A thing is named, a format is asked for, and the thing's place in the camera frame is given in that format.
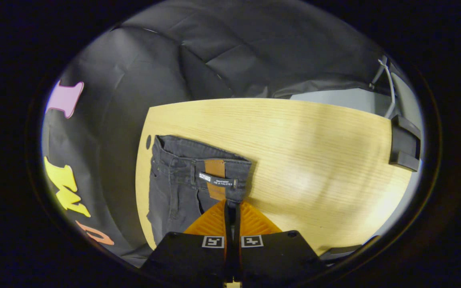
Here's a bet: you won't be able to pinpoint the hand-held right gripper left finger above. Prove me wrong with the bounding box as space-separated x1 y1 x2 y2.
140 199 230 283

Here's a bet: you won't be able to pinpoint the black backdrop cloth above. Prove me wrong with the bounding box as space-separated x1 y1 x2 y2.
40 0 391 268

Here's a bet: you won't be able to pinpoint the dark grey jeans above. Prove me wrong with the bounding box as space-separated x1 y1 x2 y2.
146 135 253 246

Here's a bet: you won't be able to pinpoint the white cable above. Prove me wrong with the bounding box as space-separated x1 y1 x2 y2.
370 56 397 119

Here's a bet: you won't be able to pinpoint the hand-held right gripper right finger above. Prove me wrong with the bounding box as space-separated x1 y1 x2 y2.
234 200 328 283

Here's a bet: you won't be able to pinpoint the black bracket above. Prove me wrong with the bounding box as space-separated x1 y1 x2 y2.
389 114 422 172

